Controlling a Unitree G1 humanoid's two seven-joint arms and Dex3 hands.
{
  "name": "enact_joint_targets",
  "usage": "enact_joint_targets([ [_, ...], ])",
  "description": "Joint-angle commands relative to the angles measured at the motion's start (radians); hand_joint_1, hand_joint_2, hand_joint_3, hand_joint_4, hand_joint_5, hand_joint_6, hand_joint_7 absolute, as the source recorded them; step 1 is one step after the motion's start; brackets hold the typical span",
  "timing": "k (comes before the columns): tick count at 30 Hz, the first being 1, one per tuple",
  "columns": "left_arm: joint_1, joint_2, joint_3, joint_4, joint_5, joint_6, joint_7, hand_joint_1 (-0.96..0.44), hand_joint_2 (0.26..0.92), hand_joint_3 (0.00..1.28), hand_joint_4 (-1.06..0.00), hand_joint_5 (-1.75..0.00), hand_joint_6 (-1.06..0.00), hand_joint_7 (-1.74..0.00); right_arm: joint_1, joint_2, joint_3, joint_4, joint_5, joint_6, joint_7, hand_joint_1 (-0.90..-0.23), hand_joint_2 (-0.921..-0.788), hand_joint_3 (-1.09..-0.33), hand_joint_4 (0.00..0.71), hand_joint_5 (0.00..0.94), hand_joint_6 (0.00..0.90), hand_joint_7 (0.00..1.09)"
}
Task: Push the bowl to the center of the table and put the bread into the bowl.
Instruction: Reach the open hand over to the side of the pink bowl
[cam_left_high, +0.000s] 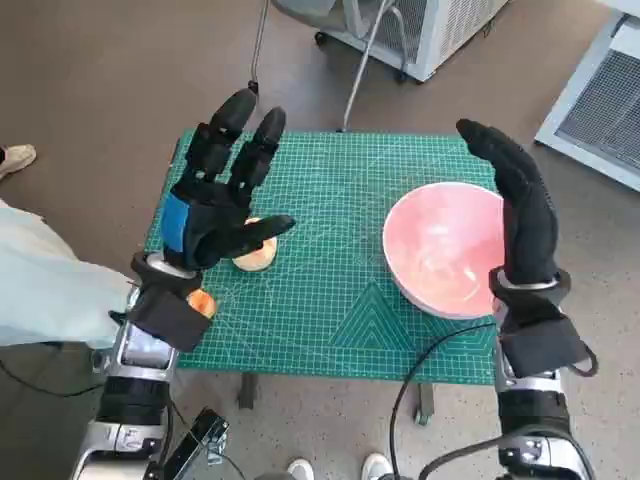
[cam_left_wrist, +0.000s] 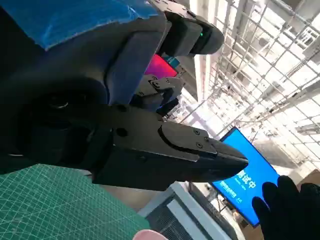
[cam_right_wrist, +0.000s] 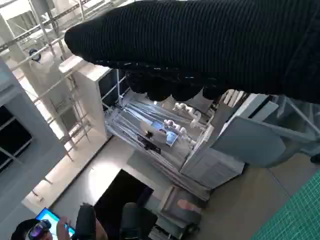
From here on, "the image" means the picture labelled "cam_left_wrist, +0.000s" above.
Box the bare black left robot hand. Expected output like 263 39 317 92
0 0 250 192

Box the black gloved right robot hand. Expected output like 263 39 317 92
251 175 320 240

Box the pink bowl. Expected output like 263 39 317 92
132 229 166 240

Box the large blue display screen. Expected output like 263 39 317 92
211 126 280 228

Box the green cutting mat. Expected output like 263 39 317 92
0 163 151 240

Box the red display screen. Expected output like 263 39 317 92
144 53 180 78

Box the white cabinet with grille panel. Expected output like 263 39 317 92
137 181 246 240

